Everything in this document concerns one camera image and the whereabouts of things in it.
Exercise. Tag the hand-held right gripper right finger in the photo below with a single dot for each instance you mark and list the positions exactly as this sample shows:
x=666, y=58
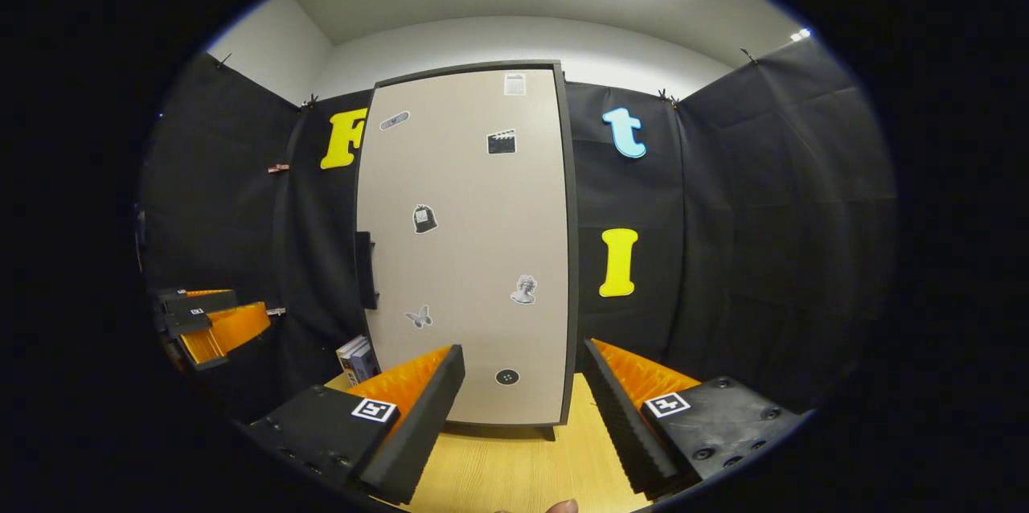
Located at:
x=623, y=416

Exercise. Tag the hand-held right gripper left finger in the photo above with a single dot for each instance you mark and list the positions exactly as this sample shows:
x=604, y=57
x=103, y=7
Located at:
x=418, y=424

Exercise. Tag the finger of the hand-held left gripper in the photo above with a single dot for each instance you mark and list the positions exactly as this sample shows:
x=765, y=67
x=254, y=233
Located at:
x=233, y=332
x=205, y=302

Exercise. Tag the grey cabinet door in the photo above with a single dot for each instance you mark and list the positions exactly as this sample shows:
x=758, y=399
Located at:
x=466, y=256

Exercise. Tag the copper clip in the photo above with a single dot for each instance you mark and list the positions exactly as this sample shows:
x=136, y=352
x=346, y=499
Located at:
x=278, y=168

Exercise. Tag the black backdrop cloth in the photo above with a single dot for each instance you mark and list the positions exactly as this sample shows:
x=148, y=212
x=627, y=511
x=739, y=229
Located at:
x=764, y=215

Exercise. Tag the small ceiling light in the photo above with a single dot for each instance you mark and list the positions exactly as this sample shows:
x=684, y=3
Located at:
x=801, y=34

